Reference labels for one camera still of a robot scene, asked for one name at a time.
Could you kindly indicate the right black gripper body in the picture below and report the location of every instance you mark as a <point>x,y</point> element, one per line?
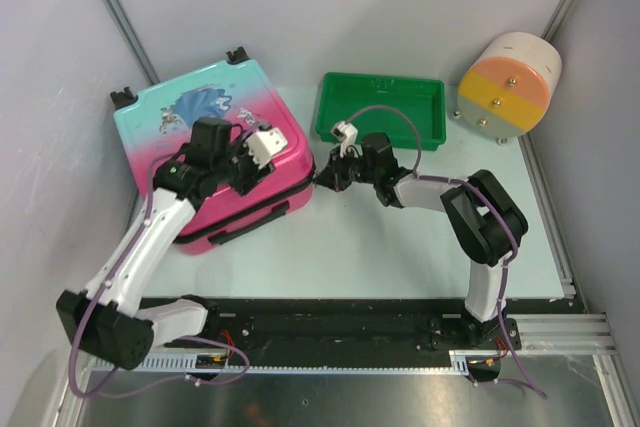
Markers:
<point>359,171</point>

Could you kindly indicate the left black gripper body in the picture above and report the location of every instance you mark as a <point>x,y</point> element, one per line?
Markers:
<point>238,168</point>

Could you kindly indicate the pink and teal kids suitcase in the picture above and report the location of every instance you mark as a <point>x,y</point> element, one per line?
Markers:
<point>156,121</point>

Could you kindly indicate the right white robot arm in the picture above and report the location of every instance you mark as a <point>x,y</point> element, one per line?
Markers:
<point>486,222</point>

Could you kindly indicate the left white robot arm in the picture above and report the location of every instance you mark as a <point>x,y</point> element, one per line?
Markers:
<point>105,318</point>

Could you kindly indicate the green plastic tray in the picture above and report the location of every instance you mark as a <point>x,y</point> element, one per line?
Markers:
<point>411,111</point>

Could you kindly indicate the white cylinder with orange-yellow face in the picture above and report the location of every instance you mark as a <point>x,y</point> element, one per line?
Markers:
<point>507,91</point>

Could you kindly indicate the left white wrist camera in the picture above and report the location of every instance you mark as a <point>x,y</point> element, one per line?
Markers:
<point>264,145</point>

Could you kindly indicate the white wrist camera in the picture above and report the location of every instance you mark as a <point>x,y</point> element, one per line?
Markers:
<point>346,133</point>
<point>264,145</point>

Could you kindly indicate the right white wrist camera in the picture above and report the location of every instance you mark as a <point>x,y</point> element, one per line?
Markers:
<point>346,133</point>

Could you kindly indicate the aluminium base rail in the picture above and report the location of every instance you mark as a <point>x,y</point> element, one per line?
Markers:
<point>392,334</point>

